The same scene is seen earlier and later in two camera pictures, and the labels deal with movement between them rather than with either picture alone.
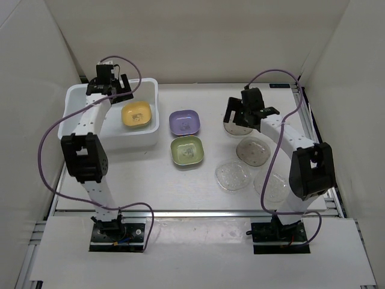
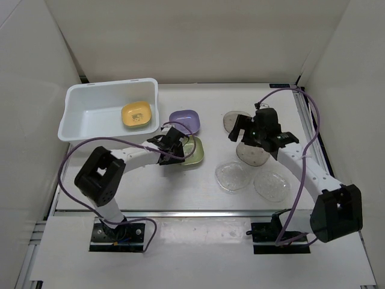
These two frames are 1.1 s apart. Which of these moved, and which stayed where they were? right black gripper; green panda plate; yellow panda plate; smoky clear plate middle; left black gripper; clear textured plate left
Moved: right black gripper; left black gripper
Stayed: yellow panda plate; clear textured plate left; green panda plate; smoky clear plate middle
